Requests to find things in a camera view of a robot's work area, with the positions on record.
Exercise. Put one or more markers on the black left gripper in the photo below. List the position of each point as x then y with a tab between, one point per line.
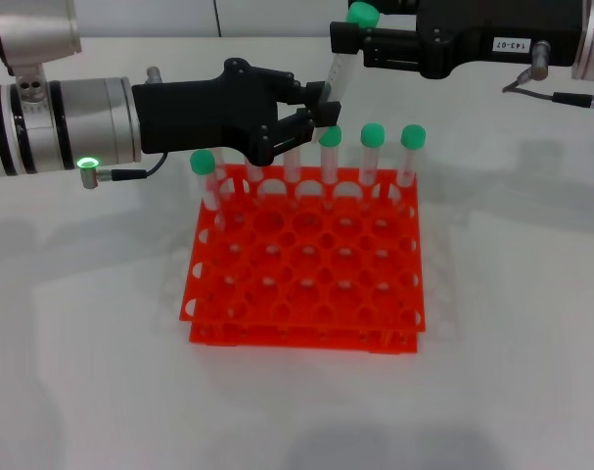
203	115

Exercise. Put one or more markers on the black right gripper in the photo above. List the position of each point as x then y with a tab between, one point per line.
472	29

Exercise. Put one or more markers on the orange plastic test tube rack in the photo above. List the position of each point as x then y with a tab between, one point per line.
306	289

